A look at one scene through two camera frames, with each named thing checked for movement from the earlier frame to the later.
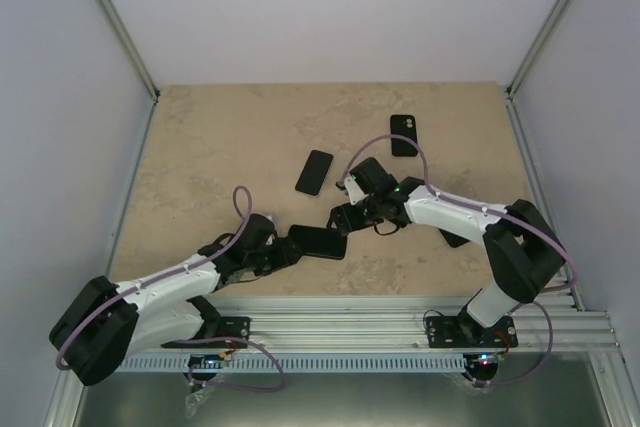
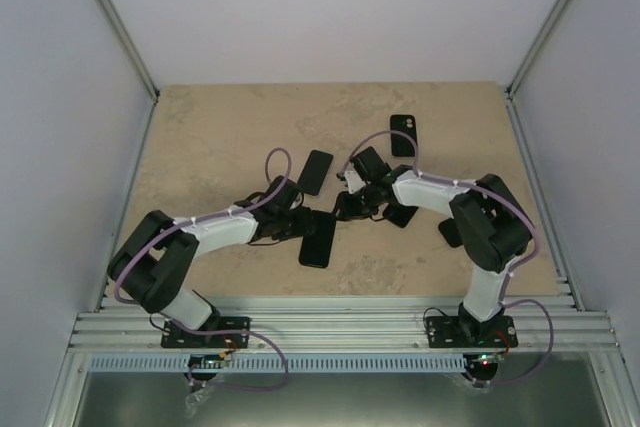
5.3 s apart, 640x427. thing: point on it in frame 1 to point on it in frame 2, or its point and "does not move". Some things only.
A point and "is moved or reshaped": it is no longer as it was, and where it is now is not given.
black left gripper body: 262,264 to 290,228
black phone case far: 403,125 does not move
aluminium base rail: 378,324 does not move
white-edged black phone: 314,173 does not move
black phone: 320,241 is moved or reshaped
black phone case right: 453,240 does not move
